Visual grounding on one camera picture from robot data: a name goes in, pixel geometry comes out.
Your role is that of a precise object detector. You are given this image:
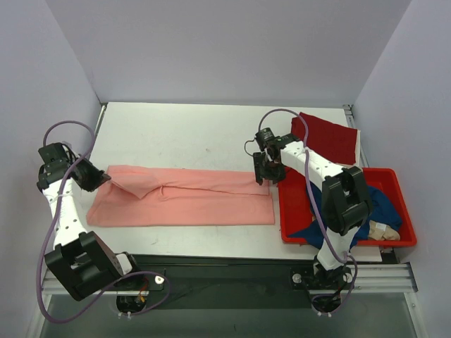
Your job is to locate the pink t shirt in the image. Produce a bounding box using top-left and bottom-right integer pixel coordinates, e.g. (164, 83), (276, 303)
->
(87, 165), (275, 227)

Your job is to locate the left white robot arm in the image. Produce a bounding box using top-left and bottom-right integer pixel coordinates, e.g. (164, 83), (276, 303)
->
(37, 142), (143, 301)

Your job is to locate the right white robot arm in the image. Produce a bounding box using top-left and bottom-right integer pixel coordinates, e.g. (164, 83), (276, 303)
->
(252, 128), (373, 287)

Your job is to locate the red plastic bin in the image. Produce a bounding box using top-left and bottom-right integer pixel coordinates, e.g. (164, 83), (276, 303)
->
(278, 168), (417, 247)

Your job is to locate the folded dark red t shirt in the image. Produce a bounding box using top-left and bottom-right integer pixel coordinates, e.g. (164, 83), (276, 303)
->
(300, 113), (359, 166)

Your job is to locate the blue printed t shirt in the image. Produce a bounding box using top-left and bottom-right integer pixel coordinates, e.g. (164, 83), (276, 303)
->
(289, 187), (402, 249)

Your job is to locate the beige t shirt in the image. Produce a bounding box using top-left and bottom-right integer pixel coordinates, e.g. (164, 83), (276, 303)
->
(368, 220), (400, 241)

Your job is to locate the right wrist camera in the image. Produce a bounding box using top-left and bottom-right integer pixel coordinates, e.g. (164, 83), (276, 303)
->
(255, 127), (276, 151)

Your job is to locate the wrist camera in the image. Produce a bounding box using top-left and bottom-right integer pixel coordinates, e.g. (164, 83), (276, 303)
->
(255, 127), (276, 151)
(38, 142), (70, 165)

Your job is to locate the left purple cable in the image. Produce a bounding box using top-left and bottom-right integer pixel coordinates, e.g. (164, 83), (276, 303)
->
(36, 120), (172, 324)

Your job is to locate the purple cable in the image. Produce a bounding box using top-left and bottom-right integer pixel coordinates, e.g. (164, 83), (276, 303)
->
(36, 120), (172, 324)
(259, 108), (359, 315)

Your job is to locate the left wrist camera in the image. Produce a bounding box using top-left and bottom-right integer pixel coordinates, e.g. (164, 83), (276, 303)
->
(38, 142), (70, 165)

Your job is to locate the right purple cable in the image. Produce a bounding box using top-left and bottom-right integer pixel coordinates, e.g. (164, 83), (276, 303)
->
(259, 108), (359, 315)

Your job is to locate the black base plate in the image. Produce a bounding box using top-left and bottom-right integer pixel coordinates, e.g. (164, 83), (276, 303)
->
(111, 255), (355, 313)

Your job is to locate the aluminium frame rail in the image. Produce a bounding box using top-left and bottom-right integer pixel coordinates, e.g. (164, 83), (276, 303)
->
(38, 263), (419, 296)

